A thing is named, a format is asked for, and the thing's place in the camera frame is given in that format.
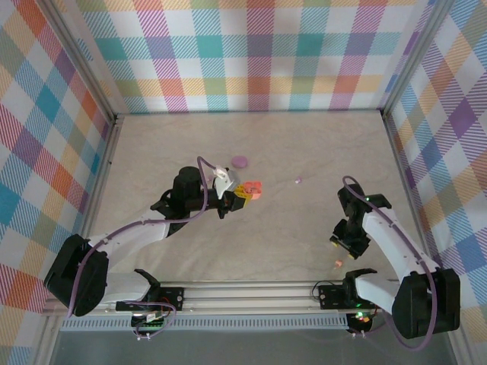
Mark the controller board with lit LEDs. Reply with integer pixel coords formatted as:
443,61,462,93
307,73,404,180
349,310,373,325

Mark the green controller circuit board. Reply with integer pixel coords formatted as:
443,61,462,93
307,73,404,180
131,312,168,332

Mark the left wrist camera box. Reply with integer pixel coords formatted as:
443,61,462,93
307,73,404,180
212,163,241,199

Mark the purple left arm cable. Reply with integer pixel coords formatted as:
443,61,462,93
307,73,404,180
67,156,225,341

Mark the aluminium table edge rail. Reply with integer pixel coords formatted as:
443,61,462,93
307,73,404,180
32,116,126,365
380,109,467,365

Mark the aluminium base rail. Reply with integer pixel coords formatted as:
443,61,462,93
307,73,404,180
42,280,395,316

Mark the white slotted cable duct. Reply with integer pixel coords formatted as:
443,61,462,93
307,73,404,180
60,318,349,330

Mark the aluminium frame post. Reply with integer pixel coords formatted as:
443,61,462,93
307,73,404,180
378,0,460,115
40,0,125,122

